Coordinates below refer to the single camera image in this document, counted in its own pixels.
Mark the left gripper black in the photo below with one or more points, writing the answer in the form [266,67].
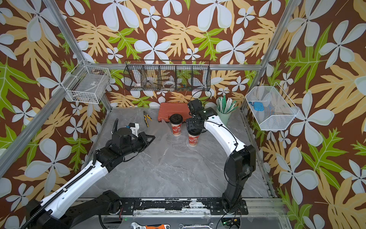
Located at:
[143,137]

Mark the black wire basket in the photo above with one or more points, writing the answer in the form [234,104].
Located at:
[167,75]

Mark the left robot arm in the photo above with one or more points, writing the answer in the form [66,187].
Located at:
[56,211]

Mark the clear plastic carrier bag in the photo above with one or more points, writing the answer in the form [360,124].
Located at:
[160,156]

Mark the white mesh basket right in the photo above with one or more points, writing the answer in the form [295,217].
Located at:
[279,112]

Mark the blue object in basket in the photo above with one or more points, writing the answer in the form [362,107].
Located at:
[258,106]

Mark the silver combination wrench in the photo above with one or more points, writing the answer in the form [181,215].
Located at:
[196,226]

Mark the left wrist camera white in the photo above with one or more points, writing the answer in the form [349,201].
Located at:
[134,128]

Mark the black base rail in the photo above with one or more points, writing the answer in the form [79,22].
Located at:
[210,206]

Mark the red plastic tool case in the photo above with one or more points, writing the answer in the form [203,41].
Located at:
[166,110]

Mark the white wire basket left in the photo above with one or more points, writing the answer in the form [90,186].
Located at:
[87,83]

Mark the yellow handled pliers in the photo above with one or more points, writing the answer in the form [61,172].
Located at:
[147,118]

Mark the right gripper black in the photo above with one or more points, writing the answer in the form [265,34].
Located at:
[189,126]

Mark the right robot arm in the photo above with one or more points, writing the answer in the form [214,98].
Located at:
[241,158]

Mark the adjustable wrench orange handle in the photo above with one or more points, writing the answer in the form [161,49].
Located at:
[135,225]

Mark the red cup black lid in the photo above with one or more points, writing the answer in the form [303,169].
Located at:
[193,137]
[176,121]

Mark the white green straws bundle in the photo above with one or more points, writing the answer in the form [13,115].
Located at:
[226,105]

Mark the green cup holder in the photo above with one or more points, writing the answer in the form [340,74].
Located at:
[223,117]

